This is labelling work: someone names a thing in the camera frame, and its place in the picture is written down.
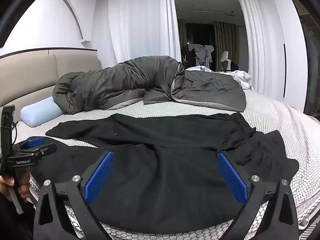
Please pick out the beige curtain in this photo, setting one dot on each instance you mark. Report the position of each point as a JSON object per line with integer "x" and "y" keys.
{"x": 226, "y": 37}

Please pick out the beige headboard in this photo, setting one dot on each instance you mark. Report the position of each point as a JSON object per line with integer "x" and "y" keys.
{"x": 25, "y": 80}

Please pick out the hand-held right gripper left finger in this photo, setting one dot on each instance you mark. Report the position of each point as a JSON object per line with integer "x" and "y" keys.
{"x": 98, "y": 177}

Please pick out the pile of hanging clothes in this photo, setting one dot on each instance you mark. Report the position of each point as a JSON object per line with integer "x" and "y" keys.
{"x": 200, "y": 53}

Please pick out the white curtain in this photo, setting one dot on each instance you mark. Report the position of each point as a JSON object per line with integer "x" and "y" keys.
{"x": 140, "y": 20}
{"x": 255, "y": 42}

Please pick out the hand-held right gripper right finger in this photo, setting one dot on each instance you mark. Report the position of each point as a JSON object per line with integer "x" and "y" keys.
{"x": 232, "y": 177}

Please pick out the black pants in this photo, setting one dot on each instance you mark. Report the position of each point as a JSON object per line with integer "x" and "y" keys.
{"x": 162, "y": 167}

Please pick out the white chair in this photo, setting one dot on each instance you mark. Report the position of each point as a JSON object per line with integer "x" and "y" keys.
{"x": 225, "y": 56}

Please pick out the white crumpled sheet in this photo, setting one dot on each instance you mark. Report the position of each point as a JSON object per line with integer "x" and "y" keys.
{"x": 241, "y": 78}

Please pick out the light blue pillow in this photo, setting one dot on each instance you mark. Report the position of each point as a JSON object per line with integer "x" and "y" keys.
{"x": 40, "y": 111}

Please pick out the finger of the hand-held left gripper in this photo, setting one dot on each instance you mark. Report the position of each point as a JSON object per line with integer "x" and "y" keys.
{"x": 35, "y": 142}
{"x": 45, "y": 148}

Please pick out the white wardrobe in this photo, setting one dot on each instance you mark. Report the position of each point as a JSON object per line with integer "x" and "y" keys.
{"x": 292, "y": 30}

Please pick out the grey duvet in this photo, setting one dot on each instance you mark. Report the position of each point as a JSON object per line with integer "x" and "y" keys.
{"x": 112, "y": 87}

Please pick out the person's left hand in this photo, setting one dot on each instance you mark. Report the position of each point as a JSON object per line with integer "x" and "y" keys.
{"x": 5, "y": 181}

